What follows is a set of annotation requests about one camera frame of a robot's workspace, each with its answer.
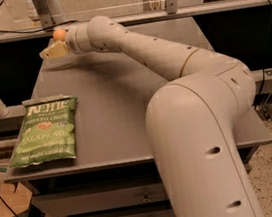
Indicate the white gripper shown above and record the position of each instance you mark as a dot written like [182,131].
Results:
[71,44]

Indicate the orange fruit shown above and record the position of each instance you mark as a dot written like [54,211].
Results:
[59,34]

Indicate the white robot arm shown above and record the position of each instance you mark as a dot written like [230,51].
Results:
[190,121]

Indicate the green jalapeno chip bag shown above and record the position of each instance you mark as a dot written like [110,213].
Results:
[47,131]

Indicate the grey drawer cabinet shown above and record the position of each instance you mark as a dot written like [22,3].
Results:
[112,92]

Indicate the top grey drawer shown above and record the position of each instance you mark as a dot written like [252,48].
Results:
[132,193]

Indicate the grey metal bracket left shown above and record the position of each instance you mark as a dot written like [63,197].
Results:
[44,14]

